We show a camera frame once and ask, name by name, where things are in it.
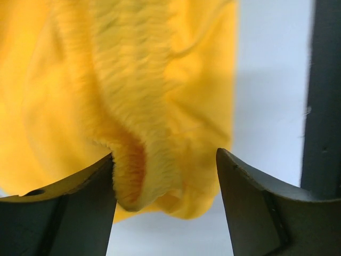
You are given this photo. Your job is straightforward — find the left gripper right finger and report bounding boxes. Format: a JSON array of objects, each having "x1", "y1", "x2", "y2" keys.
[{"x1": 216, "y1": 148, "x2": 340, "y2": 256}]

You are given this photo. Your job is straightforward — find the yellow shorts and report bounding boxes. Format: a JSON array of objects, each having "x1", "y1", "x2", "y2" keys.
[{"x1": 1, "y1": 1, "x2": 238, "y2": 221}]

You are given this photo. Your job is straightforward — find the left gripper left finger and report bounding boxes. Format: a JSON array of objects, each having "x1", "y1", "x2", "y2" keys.
[{"x1": 1, "y1": 155, "x2": 116, "y2": 256}]

